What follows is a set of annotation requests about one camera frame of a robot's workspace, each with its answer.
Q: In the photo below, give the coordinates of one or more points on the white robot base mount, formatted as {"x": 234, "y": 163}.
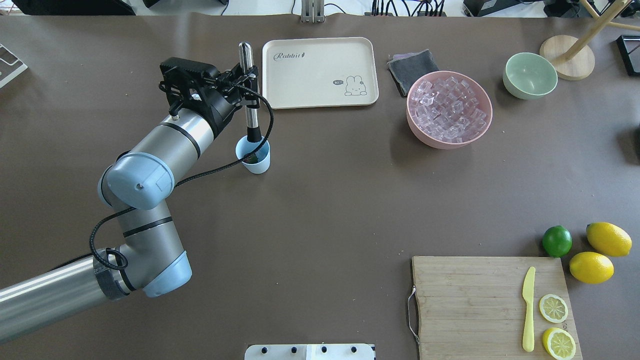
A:
{"x": 311, "y": 351}

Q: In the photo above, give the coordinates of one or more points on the green lime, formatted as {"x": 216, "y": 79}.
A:
{"x": 557, "y": 241}

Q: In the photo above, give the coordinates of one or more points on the whole yellow lemon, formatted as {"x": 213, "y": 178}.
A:
{"x": 591, "y": 267}
{"x": 609, "y": 239}

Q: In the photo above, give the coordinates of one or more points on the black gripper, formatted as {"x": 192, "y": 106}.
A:
{"x": 220, "y": 108}

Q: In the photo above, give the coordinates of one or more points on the light blue cup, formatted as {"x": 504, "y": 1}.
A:
{"x": 244, "y": 146}

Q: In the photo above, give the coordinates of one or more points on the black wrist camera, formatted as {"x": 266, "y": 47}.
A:
{"x": 194, "y": 68}

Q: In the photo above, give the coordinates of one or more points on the yellow plastic knife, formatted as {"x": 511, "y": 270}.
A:
{"x": 528, "y": 288}

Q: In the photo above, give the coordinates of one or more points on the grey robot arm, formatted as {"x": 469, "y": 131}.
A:
{"x": 152, "y": 258}

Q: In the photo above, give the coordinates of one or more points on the pink bowl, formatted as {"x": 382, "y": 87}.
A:
{"x": 425, "y": 132}

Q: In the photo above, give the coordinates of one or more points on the lemon half slice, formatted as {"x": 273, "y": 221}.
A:
{"x": 553, "y": 308}
{"x": 559, "y": 344}

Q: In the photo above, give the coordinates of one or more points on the red strawberry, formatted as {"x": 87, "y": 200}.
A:
{"x": 253, "y": 159}

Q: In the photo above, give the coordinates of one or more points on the steel muddler black tip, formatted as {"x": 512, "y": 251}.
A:
{"x": 249, "y": 69}

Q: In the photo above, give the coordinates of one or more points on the wooden cutting board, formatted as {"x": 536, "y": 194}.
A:
{"x": 471, "y": 307}

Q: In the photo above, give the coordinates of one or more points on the clear ice cubes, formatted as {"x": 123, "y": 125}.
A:
{"x": 447, "y": 110}

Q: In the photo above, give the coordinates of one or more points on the beige rabbit tray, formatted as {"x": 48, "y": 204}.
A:
{"x": 319, "y": 72}

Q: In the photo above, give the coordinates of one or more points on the green bowl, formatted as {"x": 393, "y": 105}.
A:
{"x": 529, "y": 76}

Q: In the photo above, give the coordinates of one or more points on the grey folded cloth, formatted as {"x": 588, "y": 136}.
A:
{"x": 407, "y": 68}

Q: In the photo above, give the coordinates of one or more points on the wooden stand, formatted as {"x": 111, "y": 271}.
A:
{"x": 571, "y": 57}

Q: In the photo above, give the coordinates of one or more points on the black framed tray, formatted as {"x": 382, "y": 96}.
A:
{"x": 629, "y": 48}

